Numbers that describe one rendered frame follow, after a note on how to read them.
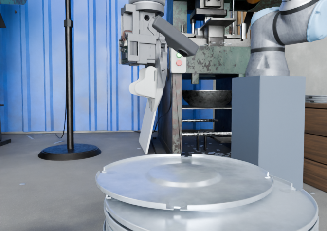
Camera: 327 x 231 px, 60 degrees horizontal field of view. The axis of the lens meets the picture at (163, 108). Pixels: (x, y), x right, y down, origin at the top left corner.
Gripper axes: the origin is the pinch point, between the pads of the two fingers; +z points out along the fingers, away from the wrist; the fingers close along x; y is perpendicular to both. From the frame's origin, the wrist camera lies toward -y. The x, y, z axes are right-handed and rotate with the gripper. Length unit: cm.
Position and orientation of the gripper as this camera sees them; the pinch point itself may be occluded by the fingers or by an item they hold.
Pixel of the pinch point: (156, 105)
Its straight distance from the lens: 59.9
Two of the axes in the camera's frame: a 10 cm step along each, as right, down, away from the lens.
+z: -0.1, 10.0, 0.5
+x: 4.0, 0.5, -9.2
